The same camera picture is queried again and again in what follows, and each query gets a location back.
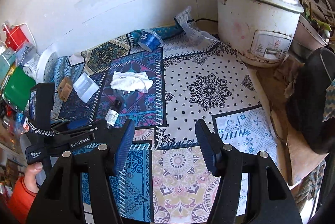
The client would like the white plastic tray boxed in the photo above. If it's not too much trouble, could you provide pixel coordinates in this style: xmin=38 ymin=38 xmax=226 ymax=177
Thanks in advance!
xmin=73 ymin=73 xmax=99 ymax=103

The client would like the white tissue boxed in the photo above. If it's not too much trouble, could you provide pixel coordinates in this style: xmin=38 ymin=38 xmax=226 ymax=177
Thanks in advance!
xmin=110 ymin=71 xmax=154 ymax=94

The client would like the left hand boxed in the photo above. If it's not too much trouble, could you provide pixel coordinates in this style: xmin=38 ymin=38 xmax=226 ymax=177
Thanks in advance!
xmin=24 ymin=162 xmax=43 ymax=193

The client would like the brown cardboard box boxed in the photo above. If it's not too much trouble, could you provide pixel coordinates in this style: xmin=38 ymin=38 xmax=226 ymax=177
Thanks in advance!
xmin=57 ymin=77 xmax=73 ymax=102

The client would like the green box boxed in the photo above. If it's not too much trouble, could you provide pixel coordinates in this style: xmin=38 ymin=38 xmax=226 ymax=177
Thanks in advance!
xmin=2 ymin=67 xmax=36 ymax=112

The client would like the red box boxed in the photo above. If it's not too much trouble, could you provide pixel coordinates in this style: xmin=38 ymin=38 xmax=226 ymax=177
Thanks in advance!
xmin=2 ymin=24 xmax=28 ymax=51

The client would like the black round pot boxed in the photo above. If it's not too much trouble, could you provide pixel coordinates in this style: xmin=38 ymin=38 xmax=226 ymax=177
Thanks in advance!
xmin=286 ymin=48 xmax=334 ymax=154

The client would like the blue patterned patchwork tablecloth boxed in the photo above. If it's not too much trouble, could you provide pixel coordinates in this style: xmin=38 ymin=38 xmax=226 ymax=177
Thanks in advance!
xmin=51 ymin=9 xmax=277 ymax=223

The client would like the blue lidded plastic cup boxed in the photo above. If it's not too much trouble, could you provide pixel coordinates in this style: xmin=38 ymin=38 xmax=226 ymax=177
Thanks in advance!
xmin=137 ymin=29 xmax=163 ymax=52

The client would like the white rice cooker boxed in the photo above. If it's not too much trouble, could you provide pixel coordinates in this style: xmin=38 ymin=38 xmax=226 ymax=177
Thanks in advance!
xmin=217 ymin=0 xmax=304 ymax=67

